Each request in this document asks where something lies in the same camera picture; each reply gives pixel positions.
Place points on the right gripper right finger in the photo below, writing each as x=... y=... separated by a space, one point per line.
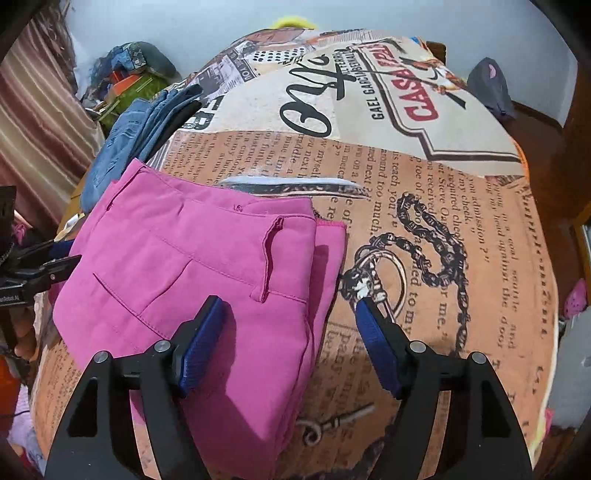
x=482 y=437

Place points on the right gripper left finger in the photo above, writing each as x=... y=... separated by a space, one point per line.
x=95 y=438

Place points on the pink pants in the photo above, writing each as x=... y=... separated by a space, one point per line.
x=155 y=247

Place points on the left hand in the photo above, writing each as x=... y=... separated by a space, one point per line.
x=22 y=320

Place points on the striped brown curtain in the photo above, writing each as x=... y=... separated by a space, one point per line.
x=48 y=141

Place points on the folded blue jeans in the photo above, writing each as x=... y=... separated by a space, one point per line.
x=137 y=134

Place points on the printed bed cover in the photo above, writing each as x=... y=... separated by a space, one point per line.
x=442 y=230

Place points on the green storage bag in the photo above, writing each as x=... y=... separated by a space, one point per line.
x=121 y=95

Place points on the grey backpack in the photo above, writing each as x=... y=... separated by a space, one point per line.
x=488 y=84

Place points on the yellow curved headboard cushion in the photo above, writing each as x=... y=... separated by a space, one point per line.
x=293 y=21

